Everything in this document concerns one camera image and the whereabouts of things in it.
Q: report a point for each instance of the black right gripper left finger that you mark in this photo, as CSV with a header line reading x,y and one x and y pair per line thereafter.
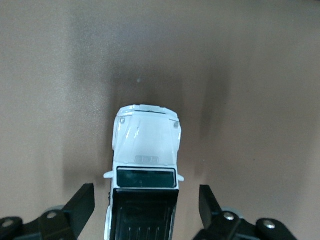
x,y
77,212

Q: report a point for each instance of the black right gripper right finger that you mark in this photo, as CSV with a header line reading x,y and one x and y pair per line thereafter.
x,y
211,217

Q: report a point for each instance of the white jeep toy black roof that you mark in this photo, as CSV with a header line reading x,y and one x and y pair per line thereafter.
x,y
146,140

